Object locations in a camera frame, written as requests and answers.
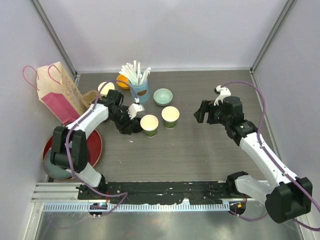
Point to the green paper cup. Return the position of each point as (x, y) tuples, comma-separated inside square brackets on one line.
[(149, 123), (170, 116)]

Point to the cardboard cup carrier tray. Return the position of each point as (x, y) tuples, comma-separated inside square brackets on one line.
[(89, 97)]

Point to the stack of paper cups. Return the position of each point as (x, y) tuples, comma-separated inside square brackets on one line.
[(104, 88)]

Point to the pink paper gift bag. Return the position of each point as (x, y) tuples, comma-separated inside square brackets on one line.
[(57, 90)]

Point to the light green ceramic bowl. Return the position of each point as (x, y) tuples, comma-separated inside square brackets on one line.
[(163, 96)]

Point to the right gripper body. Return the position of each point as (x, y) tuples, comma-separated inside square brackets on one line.
[(216, 115)]

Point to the red round tray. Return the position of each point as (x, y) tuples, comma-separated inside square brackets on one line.
[(94, 143)]

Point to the grey blue plate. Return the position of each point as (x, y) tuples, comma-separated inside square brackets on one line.
[(55, 172)]

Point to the orange bowl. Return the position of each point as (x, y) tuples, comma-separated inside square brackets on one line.
[(122, 82)]

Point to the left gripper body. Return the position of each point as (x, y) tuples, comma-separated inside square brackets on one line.
[(122, 121)]

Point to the blue straw holder cup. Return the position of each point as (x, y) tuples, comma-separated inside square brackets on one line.
[(141, 90)]

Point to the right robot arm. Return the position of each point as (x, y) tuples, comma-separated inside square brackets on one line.
[(285, 195)]

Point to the aluminium frame rail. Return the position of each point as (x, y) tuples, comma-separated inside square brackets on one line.
[(72, 191)]

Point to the stack of black lids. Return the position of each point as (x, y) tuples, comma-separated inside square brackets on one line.
[(123, 112)]

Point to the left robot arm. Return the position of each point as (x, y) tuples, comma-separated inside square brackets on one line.
[(69, 149)]

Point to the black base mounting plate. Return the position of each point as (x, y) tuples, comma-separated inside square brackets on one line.
[(172, 192)]

